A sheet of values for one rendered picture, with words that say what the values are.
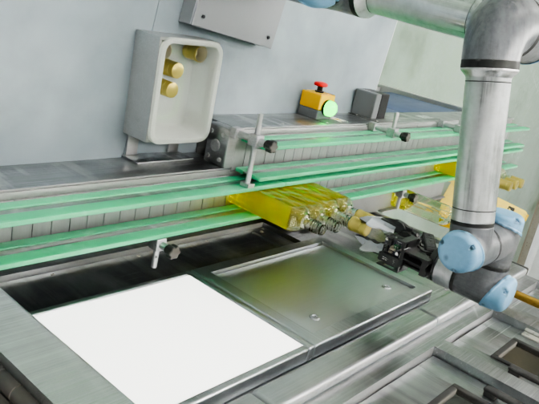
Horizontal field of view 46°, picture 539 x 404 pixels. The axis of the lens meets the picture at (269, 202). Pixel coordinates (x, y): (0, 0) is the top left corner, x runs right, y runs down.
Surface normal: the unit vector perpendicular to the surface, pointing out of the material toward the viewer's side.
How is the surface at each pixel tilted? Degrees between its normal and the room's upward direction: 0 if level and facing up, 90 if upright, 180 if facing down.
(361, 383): 90
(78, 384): 90
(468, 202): 87
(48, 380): 90
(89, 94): 0
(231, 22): 3
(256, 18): 3
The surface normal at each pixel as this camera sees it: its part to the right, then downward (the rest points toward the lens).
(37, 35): 0.74, 0.34
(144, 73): -0.65, 0.11
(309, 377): 0.19, -0.93
